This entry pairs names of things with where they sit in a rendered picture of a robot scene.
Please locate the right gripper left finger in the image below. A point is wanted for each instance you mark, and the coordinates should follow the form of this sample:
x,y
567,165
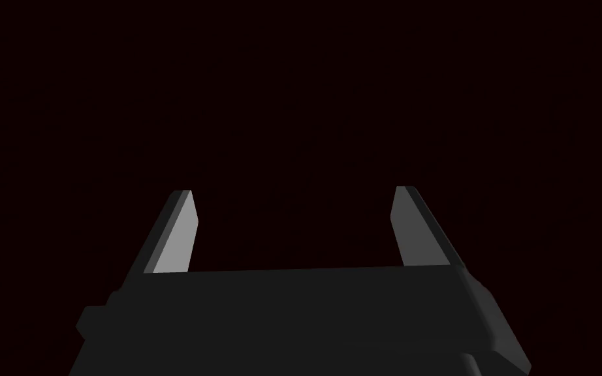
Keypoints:
x,y
174,240

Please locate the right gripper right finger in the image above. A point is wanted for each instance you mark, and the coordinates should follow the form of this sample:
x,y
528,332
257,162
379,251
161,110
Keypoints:
x,y
422,235

